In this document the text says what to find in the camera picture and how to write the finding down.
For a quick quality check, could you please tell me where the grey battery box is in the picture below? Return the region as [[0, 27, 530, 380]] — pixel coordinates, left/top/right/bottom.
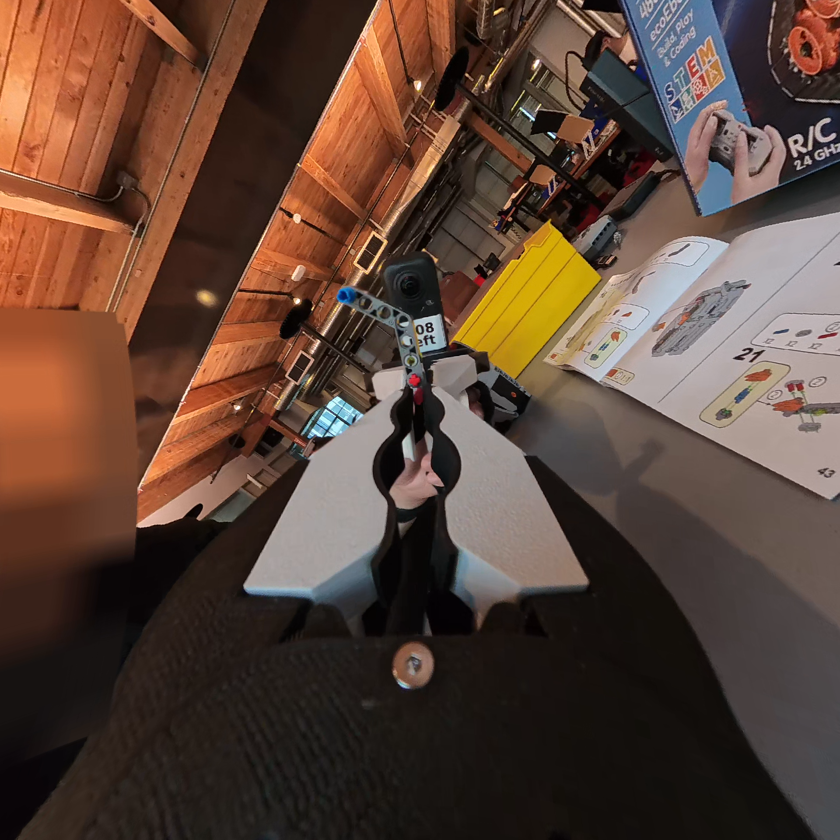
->
[[572, 218, 624, 260]]

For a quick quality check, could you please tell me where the grey toy robot body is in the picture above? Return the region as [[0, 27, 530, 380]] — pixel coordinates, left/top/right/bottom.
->
[[469, 367, 531, 434]]

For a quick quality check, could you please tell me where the blue robot kit box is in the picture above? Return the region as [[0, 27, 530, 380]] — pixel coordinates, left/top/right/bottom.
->
[[620, 0, 840, 217]]

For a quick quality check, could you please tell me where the black power adapter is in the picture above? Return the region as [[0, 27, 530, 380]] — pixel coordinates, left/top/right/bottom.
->
[[610, 172, 660, 221]]

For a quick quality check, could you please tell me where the open instruction booklet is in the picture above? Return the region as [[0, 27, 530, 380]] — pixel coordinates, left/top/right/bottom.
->
[[543, 213, 840, 501]]

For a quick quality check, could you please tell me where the grey desk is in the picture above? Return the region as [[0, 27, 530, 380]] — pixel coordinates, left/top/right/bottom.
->
[[505, 154, 840, 840]]

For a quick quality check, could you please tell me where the dark teal desk leg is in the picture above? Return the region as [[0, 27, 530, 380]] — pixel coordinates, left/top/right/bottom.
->
[[581, 49, 673, 161]]

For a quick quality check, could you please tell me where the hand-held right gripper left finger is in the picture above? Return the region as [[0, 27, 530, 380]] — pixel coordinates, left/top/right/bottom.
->
[[243, 388, 411, 636]]

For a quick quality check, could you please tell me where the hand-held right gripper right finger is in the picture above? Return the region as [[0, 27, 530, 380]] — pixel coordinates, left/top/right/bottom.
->
[[423, 387, 591, 636]]

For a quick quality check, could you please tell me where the person's left hand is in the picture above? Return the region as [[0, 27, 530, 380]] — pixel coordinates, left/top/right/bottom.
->
[[387, 402, 487, 513]]

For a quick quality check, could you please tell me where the grey bent beam with pins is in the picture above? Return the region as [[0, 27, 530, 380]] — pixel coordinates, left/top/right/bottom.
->
[[336, 287, 424, 404]]

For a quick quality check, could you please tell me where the person's black shirt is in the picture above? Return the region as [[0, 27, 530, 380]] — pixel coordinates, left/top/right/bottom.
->
[[134, 502, 231, 592]]

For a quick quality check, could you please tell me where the yellow storage bin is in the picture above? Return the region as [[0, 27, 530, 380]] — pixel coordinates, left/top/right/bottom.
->
[[453, 220, 602, 380]]

